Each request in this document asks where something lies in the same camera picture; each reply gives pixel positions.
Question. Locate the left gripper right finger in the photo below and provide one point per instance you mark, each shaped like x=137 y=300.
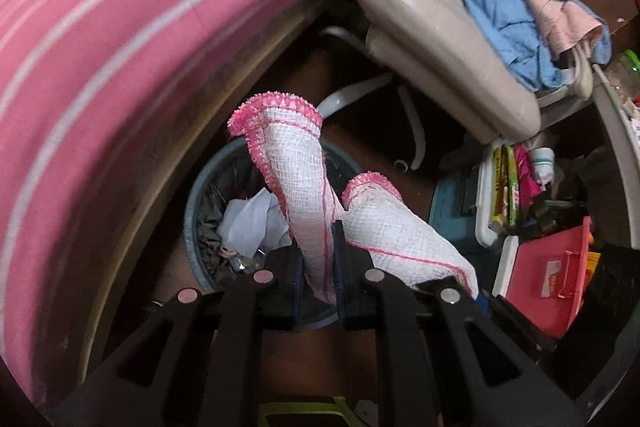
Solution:
x=439 y=360

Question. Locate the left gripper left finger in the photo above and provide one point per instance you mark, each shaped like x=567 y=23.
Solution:
x=197 y=361

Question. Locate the white tissue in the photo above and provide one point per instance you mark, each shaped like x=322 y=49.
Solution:
x=252 y=225

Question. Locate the white pink-edged mesh cloth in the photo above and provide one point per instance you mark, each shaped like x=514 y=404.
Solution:
x=282 y=132

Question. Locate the grey trash bin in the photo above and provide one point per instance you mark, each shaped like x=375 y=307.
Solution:
x=230 y=174

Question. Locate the white storage box with packets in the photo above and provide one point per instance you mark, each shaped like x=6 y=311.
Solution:
x=510 y=177

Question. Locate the beige leather office chair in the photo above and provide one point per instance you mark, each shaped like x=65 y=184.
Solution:
x=435 y=47

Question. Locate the pink striped bed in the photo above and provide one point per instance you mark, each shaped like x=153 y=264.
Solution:
x=91 y=93

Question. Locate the pink cloth on chair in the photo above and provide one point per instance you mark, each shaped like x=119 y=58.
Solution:
x=566 y=26

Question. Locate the blue cloth on chair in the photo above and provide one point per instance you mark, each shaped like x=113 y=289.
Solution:
x=510 y=28

